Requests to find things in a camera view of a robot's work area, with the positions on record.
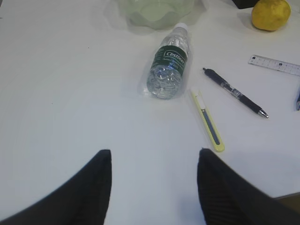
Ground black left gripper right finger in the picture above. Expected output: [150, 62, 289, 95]
[197, 149, 300, 225]

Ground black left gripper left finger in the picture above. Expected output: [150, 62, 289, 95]
[1, 150, 112, 225]

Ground yellow-green utility knife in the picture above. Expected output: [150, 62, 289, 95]
[190, 88, 225, 152]

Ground clear plastic water bottle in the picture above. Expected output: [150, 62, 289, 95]
[147, 23, 190, 99]

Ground yellow pear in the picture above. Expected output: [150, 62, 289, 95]
[251, 0, 291, 31]

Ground black pen leftmost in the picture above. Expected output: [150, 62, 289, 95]
[203, 68, 269, 118]

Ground black pen under ruler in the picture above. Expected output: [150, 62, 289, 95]
[295, 88, 300, 111]

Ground clear plastic ruler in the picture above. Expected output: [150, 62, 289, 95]
[248, 55, 300, 76]

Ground black square pen holder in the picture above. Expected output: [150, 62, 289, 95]
[232, 0, 258, 9]

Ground pale green glass plate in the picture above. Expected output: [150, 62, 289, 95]
[115, 0, 196, 30]

